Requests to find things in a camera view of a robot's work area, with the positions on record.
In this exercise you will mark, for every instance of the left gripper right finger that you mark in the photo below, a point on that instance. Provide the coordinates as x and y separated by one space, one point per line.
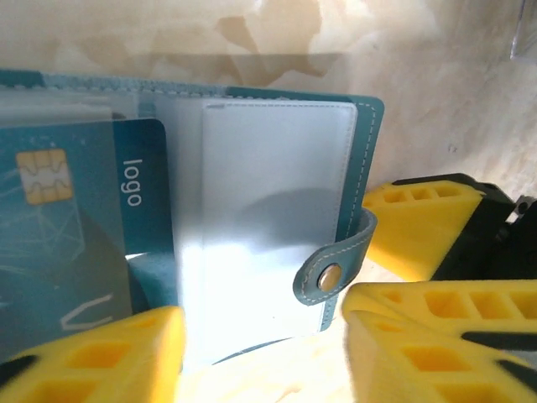
440 348

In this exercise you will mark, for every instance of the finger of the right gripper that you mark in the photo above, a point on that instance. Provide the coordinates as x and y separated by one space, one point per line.
419 226

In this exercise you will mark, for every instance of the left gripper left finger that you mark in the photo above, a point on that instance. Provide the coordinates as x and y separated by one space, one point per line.
105 365

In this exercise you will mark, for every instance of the teal card holder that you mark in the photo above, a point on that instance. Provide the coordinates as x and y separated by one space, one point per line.
365 126

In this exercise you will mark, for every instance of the blue credit card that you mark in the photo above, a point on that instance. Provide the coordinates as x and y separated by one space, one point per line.
142 176

